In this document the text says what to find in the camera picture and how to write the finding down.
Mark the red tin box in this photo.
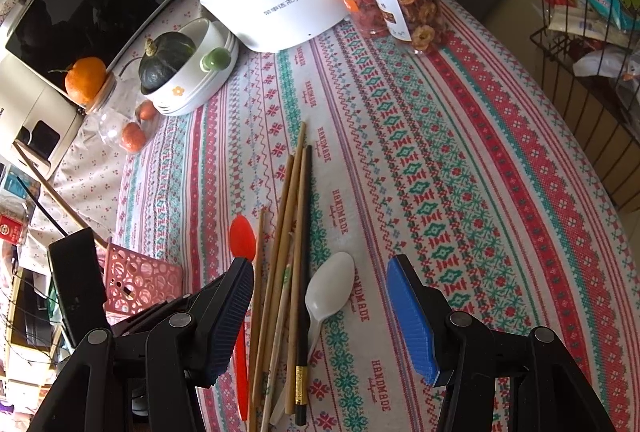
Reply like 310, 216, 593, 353
0, 213, 29, 246

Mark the red plastic spoon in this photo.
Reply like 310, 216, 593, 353
229, 215, 257, 420

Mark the dark green pumpkin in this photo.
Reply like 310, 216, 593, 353
138, 32, 197, 96

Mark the white plastic spoon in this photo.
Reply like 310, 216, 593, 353
270, 252, 356, 424

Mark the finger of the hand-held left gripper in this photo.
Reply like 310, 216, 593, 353
47, 227, 112, 349

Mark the pink perforated plastic basket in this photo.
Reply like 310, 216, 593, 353
102, 241, 184, 317

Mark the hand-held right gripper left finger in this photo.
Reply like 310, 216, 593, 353
25, 257, 255, 432

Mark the large tangerine with stem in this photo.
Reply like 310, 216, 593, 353
64, 56, 109, 106

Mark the white microwave with black door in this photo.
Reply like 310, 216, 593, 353
4, 0, 187, 99

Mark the thin wooden chopstick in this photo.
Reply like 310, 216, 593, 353
248, 207, 266, 432

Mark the black wire rack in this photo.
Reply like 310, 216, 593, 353
520, 0, 640, 213

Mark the black chopstick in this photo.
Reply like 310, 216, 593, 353
294, 145, 314, 413

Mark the white bowl with green handle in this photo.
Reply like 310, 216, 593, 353
140, 17, 240, 116

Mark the glass jar with wooden lid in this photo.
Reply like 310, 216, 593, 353
84, 76, 158, 154

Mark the white plastic bag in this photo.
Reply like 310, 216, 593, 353
572, 46, 640, 79

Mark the thin dark stick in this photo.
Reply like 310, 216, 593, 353
16, 176, 67, 237

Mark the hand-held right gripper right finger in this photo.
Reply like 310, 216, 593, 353
386, 255, 617, 432

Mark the pale chopstick with green print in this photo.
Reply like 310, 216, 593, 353
262, 263, 292, 420

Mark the striped patterned tablecloth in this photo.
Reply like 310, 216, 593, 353
115, 0, 632, 432

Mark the cream air fryer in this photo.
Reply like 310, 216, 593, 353
0, 57, 87, 180

